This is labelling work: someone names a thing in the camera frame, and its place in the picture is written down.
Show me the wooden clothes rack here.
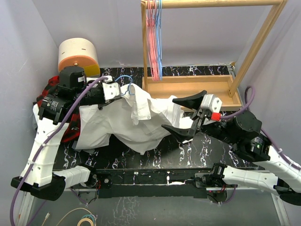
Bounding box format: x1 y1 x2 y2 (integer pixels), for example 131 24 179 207
141 0 287 111

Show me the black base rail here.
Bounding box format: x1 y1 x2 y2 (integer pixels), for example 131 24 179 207
68 168 238 200

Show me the red black plaid shirt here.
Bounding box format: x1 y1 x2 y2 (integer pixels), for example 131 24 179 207
36 76 80 143

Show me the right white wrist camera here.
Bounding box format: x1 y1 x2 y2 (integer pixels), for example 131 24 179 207
200 94 222 123

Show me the blue wire hanger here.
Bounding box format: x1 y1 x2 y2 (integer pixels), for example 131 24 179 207
115 75 134 96

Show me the pink hangers bundle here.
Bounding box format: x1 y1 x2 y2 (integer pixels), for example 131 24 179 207
146 0 159 81

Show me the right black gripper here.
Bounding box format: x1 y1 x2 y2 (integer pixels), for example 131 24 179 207
160 91 236 145

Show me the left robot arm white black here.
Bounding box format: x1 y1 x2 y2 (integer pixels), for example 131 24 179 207
11 66 121 201

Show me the blue hangers bundle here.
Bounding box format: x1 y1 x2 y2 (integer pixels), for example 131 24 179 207
155 0 163 81

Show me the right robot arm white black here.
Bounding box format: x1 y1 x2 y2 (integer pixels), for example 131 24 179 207
162 90 301 206

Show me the coiled cream cable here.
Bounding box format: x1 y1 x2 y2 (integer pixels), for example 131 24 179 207
44 208 98 226

